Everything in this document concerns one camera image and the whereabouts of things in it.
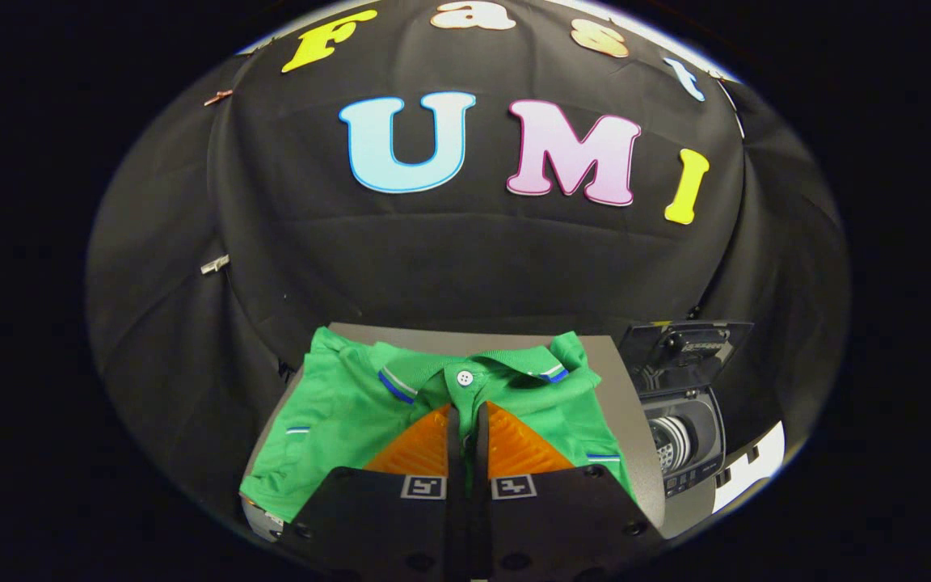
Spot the black backdrop cloth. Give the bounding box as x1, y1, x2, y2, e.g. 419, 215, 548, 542
86, 0, 850, 530

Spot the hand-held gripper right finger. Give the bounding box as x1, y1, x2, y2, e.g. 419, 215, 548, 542
468, 401, 665, 582

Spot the dark washing machine lid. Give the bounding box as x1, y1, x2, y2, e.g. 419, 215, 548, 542
618, 320, 755, 394

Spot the green polo shirt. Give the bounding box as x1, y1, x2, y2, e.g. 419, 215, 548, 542
239, 327, 638, 524

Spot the grey washing machine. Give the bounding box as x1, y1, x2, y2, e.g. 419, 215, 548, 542
638, 386, 727, 499

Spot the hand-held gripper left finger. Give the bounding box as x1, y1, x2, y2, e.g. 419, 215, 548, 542
276, 404, 467, 582

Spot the grey table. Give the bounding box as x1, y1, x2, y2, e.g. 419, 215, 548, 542
242, 322, 668, 541

